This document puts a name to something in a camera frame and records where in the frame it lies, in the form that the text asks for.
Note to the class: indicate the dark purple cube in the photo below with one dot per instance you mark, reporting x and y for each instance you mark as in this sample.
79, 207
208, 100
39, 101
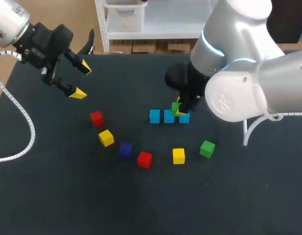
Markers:
125, 149

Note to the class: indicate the red cube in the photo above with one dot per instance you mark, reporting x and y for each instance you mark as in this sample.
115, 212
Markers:
96, 118
144, 159

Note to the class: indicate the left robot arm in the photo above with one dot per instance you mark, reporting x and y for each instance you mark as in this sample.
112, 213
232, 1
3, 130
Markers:
8, 19

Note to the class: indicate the white plastic bin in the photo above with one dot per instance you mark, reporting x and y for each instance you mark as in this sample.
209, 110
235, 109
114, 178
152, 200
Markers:
125, 17

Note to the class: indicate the light blue cube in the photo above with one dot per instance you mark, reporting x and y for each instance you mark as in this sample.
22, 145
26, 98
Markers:
154, 116
168, 117
184, 118

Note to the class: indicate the green cube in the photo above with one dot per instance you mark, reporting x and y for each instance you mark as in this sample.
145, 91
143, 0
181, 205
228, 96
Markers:
175, 107
207, 148

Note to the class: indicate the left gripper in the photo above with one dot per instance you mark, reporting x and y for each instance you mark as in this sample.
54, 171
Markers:
43, 44

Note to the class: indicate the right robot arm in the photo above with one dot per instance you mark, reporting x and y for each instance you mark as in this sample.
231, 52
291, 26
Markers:
251, 73

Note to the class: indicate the white metal shelf rack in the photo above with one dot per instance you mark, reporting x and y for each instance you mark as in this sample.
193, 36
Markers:
165, 31

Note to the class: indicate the yellow cube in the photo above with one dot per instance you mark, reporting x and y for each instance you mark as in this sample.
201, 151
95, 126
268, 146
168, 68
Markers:
178, 156
106, 138

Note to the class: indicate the brown cardboard boxes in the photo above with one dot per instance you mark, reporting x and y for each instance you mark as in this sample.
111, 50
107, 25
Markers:
146, 46

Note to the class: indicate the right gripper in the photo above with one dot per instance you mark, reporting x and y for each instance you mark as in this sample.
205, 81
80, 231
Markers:
183, 77

